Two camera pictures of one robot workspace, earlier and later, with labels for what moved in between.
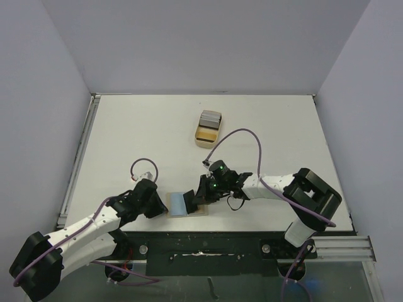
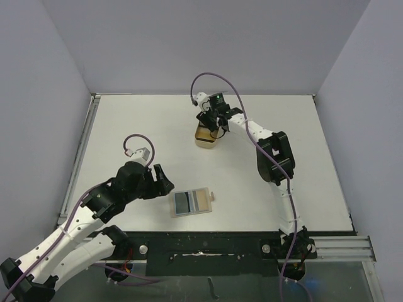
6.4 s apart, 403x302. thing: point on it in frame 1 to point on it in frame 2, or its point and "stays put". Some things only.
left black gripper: (159, 208) to (163, 185)
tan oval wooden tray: (206, 137) stays put
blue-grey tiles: (190, 203) to (182, 202)
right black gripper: (201, 192) to (211, 117)
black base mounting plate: (211, 253) stays put
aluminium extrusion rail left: (83, 142) stays put
